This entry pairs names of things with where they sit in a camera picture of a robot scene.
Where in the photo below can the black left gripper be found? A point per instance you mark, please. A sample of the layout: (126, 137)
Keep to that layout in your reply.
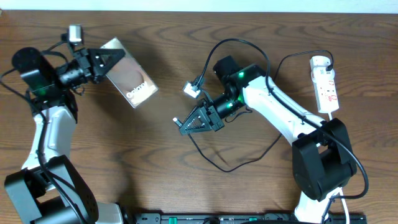
(83, 66)

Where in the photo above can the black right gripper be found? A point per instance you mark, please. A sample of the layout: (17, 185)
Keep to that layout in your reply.
(216, 122)

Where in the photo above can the bronze Galaxy smartphone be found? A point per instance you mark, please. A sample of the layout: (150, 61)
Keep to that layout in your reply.
(131, 80)

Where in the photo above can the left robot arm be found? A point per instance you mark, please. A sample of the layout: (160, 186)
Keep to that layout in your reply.
(48, 188)

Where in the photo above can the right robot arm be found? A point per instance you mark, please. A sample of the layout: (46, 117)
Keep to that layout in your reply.
(323, 159)

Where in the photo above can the white charger plug adapter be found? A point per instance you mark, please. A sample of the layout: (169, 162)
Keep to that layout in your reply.
(321, 61)

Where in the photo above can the white power strip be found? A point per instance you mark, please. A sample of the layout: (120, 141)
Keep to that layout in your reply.
(325, 89)

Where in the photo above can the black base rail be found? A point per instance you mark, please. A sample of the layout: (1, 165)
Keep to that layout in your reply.
(237, 218)

